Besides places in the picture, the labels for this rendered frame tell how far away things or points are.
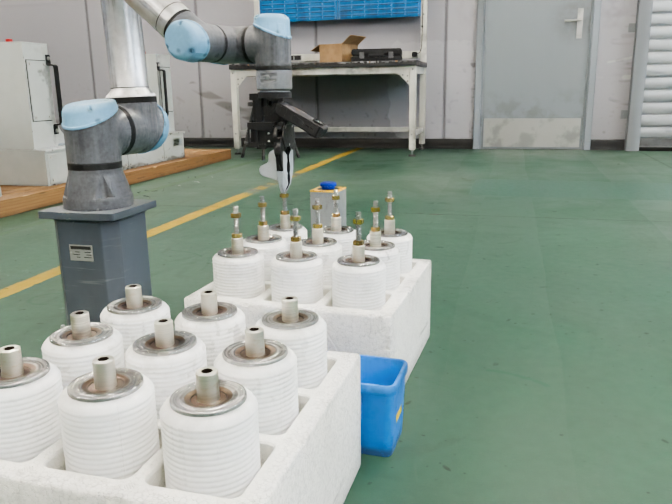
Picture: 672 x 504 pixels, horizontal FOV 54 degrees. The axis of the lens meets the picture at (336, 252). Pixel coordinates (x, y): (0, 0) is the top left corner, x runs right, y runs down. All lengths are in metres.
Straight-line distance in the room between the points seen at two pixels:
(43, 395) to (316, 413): 0.30
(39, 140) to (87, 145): 2.26
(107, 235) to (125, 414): 0.83
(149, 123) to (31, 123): 2.15
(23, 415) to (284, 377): 0.28
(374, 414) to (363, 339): 0.16
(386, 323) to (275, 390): 0.39
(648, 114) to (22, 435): 5.79
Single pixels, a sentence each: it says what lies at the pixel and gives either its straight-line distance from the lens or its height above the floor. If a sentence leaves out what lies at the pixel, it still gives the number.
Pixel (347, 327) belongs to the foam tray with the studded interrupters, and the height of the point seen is 0.15.
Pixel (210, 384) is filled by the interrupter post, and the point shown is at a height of 0.27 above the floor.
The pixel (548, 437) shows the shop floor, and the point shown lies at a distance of 1.14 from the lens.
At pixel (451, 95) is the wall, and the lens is 6.15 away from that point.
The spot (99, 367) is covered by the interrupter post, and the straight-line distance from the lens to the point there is 0.72.
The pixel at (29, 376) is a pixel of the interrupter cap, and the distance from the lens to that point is 0.79.
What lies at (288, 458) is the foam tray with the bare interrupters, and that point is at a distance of 0.71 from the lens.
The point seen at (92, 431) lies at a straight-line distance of 0.71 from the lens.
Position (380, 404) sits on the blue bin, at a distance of 1.01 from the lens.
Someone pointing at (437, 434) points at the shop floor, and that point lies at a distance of 1.12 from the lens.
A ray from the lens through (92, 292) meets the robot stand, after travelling 1.54.
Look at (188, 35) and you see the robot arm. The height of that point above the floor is 0.65.
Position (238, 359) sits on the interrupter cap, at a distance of 0.75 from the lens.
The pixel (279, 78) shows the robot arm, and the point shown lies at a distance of 1.39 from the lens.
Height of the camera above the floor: 0.55
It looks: 14 degrees down
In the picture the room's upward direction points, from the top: 1 degrees counter-clockwise
